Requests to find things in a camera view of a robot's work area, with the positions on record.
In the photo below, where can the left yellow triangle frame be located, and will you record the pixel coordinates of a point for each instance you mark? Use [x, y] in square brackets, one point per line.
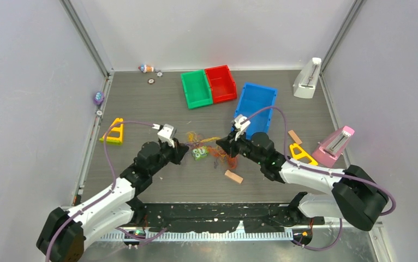
[116, 134]

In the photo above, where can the red plastic bin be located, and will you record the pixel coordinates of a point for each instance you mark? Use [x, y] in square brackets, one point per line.
[222, 84]

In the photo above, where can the green plastic bin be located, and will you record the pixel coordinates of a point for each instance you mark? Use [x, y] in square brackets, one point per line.
[196, 89]

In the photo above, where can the blue plastic bin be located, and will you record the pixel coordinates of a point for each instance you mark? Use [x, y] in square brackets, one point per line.
[253, 98]

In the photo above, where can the yellow triangle frame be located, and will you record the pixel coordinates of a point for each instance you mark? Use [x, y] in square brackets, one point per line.
[298, 153]
[116, 134]

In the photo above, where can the right yellow triangle frame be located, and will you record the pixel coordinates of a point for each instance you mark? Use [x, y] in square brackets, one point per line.
[298, 153]

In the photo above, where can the orange wooden block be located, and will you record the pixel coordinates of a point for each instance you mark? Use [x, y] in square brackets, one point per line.
[233, 176]

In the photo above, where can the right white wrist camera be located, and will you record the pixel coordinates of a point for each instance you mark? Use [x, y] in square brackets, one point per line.
[240, 124]

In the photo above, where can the small orange block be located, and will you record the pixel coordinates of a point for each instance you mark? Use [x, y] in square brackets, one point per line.
[295, 137]

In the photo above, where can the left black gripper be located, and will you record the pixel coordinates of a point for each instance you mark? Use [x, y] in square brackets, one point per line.
[177, 152]

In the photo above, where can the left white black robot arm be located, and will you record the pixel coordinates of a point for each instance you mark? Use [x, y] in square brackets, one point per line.
[66, 234]

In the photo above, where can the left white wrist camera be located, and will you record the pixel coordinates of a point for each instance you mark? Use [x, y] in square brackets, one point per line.
[165, 134]

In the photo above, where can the pink metronome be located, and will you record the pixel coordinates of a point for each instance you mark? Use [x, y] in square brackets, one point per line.
[331, 148]

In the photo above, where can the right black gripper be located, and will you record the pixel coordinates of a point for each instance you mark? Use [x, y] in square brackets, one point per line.
[229, 143]

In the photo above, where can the purple round toy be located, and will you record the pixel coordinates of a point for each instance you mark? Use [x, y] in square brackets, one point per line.
[98, 98]

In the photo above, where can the white metronome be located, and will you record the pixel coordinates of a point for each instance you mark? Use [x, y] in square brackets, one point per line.
[305, 84]

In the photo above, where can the small figurine toy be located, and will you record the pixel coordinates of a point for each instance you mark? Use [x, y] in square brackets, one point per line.
[144, 68]

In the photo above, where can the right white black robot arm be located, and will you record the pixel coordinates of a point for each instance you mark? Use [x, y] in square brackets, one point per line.
[350, 194]

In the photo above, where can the green frog toy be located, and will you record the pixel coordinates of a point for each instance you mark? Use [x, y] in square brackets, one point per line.
[199, 152]

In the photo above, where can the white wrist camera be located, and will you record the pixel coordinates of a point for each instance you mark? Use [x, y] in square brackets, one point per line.
[165, 134]
[240, 124]

